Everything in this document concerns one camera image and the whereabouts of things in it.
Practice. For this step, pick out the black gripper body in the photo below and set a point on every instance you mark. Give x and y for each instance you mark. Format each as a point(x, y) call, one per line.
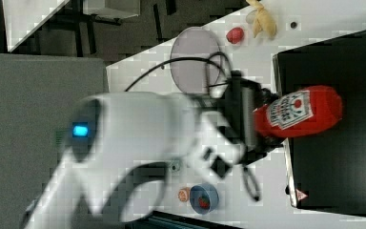
point(238, 103)

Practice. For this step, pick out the red ketchup bottle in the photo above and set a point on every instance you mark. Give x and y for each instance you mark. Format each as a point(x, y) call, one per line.
point(309, 111)

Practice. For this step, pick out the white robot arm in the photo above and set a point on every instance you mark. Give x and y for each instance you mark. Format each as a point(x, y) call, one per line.
point(120, 149)

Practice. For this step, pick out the black toaster oven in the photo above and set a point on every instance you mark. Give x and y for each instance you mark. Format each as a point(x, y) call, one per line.
point(328, 170)

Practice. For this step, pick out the purple round plate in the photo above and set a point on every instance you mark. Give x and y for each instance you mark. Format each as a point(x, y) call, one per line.
point(189, 75)

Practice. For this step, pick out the red strawberry on table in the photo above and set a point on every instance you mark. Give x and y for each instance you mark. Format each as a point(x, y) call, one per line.
point(235, 35)

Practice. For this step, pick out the peeled banana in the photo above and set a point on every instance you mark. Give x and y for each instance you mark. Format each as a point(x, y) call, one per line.
point(260, 19)

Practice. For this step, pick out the blue bowl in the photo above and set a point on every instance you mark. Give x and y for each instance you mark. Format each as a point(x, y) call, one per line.
point(204, 190)

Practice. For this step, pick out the red strawberry in bowl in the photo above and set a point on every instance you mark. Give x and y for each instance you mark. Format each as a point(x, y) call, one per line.
point(204, 202)

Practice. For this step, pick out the orange slice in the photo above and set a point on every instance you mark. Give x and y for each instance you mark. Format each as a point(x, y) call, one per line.
point(184, 194)

